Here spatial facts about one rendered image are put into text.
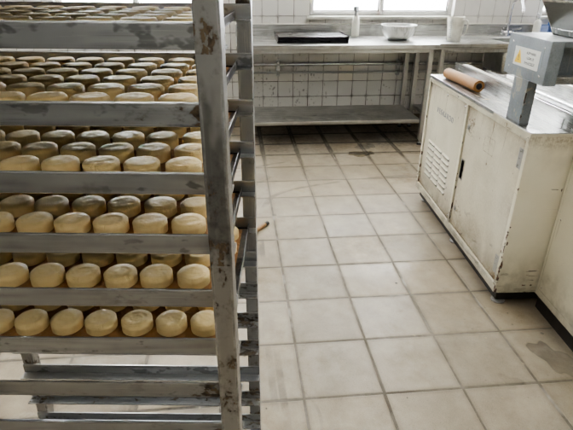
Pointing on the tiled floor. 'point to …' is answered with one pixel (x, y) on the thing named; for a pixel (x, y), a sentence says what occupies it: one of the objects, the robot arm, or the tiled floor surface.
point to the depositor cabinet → (493, 183)
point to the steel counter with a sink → (483, 44)
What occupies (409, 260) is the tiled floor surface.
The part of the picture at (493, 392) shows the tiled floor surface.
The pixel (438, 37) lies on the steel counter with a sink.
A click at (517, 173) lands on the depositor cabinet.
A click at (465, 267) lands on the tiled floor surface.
